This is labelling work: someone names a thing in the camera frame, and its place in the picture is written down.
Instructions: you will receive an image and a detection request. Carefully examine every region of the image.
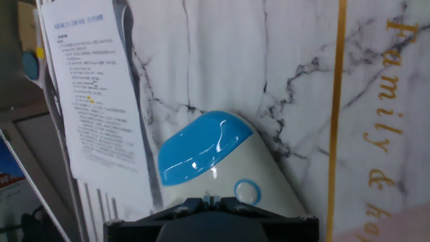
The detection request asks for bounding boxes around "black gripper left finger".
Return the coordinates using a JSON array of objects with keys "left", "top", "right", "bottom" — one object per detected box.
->
[{"left": 146, "top": 196, "right": 213, "bottom": 223}]

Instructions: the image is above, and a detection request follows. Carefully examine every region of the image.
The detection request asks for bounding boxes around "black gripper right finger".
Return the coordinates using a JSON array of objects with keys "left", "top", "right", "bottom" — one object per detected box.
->
[{"left": 211, "top": 196, "right": 307, "bottom": 223}]

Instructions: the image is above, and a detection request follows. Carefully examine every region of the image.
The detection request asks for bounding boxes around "blue and white desk lamp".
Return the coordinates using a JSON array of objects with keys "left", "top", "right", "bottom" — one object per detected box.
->
[{"left": 157, "top": 110, "right": 308, "bottom": 220}]

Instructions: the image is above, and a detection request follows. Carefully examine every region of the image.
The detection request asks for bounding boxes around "marble pink black tablecloth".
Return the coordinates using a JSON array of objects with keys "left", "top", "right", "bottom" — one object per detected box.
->
[{"left": 113, "top": 0, "right": 430, "bottom": 242}]

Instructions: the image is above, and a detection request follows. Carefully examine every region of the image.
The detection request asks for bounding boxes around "paper sheet with text lines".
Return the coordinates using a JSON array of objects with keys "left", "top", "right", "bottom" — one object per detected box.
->
[{"left": 36, "top": 0, "right": 156, "bottom": 212}]

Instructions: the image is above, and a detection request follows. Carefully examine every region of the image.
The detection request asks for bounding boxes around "blue printed board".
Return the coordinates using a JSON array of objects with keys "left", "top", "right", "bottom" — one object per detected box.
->
[{"left": 0, "top": 136, "right": 40, "bottom": 242}]

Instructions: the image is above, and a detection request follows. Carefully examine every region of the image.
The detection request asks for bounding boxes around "thin silver frame rail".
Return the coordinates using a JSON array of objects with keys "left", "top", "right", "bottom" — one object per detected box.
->
[{"left": 0, "top": 128, "right": 72, "bottom": 242}]

